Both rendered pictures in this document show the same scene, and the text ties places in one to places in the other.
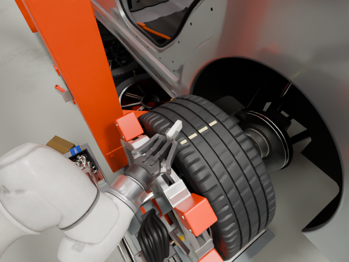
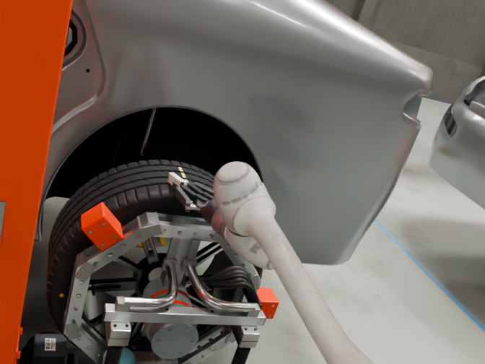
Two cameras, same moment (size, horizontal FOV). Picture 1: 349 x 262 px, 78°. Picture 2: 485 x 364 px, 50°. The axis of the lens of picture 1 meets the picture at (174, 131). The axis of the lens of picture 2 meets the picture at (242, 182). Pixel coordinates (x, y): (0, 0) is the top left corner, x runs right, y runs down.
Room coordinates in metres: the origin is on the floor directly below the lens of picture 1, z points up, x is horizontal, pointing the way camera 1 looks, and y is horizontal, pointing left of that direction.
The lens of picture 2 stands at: (-0.02, 1.29, 1.80)
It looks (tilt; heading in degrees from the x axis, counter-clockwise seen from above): 22 degrees down; 281
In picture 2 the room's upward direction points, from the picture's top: 18 degrees clockwise
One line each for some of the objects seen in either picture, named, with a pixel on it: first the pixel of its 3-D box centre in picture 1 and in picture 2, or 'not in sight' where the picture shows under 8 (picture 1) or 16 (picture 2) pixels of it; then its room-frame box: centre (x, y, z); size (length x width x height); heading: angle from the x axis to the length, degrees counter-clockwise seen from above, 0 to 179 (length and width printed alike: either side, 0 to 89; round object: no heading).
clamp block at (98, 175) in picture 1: (92, 182); (118, 325); (0.34, 0.32, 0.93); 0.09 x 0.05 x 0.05; 125
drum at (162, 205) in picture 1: (146, 205); (169, 315); (0.28, 0.11, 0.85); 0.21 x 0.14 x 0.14; 125
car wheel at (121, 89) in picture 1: (151, 108); not in sight; (1.22, 0.19, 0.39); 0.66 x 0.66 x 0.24
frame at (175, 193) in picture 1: (161, 195); (164, 299); (0.32, 0.05, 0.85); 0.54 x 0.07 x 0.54; 35
